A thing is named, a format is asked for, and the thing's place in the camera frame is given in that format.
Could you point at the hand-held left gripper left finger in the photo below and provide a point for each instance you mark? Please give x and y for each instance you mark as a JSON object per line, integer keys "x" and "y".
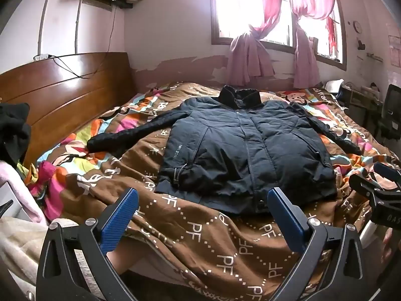
{"x": 120, "y": 216}

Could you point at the wooden headboard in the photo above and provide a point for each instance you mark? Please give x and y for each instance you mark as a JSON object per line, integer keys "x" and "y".
{"x": 62, "y": 100}

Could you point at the cluttered desk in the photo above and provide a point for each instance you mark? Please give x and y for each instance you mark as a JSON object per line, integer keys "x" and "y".
{"x": 360, "y": 100}

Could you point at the pink cloth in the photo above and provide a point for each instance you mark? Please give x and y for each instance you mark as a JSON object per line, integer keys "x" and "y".
{"x": 22, "y": 191}

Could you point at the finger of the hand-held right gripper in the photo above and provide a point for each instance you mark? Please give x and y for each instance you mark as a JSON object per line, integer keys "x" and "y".
{"x": 365, "y": 185}
{"x": 387, "y": 174}

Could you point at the brown printed bedcover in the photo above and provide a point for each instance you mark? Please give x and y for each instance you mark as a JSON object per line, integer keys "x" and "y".
{"x": 194, "y": 232}

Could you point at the white pillow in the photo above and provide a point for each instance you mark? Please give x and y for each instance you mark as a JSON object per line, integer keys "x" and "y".
{"x": 333, "y": 86}

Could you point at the white power strip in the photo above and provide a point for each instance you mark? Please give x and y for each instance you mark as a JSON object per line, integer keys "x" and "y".
{"x": 42, "y": 56}

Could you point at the dark navy padded jacket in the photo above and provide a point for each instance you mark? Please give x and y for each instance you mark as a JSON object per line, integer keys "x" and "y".
{"x": 238, "y": 150}

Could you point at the pink curtain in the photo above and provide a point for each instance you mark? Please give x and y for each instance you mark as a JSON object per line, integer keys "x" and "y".
{"x": 247, "y": 59}
{"x": 305, "y": 62}

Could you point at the white wall pipe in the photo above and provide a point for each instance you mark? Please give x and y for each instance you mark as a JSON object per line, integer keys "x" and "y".
{"x": 41, "y": 22}
{"x": 76, "y": 28}

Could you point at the round wall clock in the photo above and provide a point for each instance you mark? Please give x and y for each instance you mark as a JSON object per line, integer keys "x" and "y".
{"x": 357, "y": 27}

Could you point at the black wall shelf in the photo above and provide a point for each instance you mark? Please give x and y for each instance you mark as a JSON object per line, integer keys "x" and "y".
{"x": 122, "y": 5}

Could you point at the wall calendar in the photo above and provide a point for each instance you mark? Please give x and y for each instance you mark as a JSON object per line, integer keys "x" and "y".
{"x": 395, "y": 50}

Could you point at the black cloth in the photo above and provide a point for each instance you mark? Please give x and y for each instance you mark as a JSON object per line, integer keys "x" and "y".
{"x": 14, "y": 125}

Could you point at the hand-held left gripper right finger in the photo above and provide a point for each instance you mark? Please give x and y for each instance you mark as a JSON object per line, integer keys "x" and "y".
{"x": 288, "y": 222}

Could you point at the wooden framed window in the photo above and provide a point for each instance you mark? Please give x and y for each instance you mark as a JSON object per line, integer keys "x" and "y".
{"x": 231, "y": 6}

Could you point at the cream fleece blanket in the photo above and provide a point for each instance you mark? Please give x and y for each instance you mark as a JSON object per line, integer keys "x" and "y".
{"x": 18, "y": 250}

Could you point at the wall hook rail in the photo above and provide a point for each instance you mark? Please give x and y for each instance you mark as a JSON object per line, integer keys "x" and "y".
{"x": 374, "y": 55}

